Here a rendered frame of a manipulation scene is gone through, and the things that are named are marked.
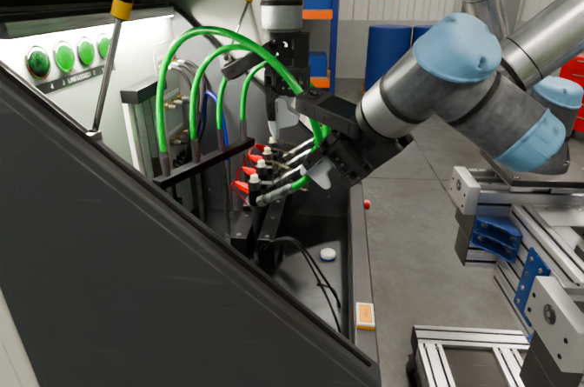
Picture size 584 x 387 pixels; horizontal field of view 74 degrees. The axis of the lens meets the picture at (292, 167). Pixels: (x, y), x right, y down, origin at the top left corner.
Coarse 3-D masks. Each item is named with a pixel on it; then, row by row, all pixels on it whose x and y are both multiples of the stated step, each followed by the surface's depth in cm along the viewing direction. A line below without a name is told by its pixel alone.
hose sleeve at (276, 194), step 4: (288, 184) 70; (280, 188) 72; (284, 188) 70; (288, 188) 70; (292, 188) 70; (272, 192) 73; (276, 192) 72; (280, 192) 71; (284, 192) 71; (288, 192) 70; (292, 192) 70; (264, 196) 74; (268, 196) 73; (272, 196) 72; (276, 196) 72; (280, 196) 72; (284, 196) 72; (264, 200) 74; (268, 200) 73; (272, 200) 73
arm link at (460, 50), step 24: (456, 24) 37; (480, 24) 39; (432, 48) 38; (456, 48) 37; (480, 48) 37; (408, 72) 41; (432, 72) 39; (456, 72) 38; (480, 72) 37; (384, 96) 45; (408, 96) 42; (432, 96) 41; (456, 96) 40; (480, 96) 40; (408, 120) 45
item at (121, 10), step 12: (120, 0) 41; (132, 0) 41; (120, 12) 41; (120, 24) 42; (108, 60) 44; (108, 72) 45; (108, 84) 46; (96, 108) 47; (96, 120) 48; (96, 132) 49
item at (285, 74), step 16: (192, 32) 68; (208, 32) 66; (224, 32) 65; (176, 48) 72; (256, 48) 63; (272, 64) 62; (160, 80) 76; (288, 80) 62; (160, 96) 78; (160, 112) 80; (160, 128) 82; (320, 128) 63; (160, 144) 83; (304, 176) 68
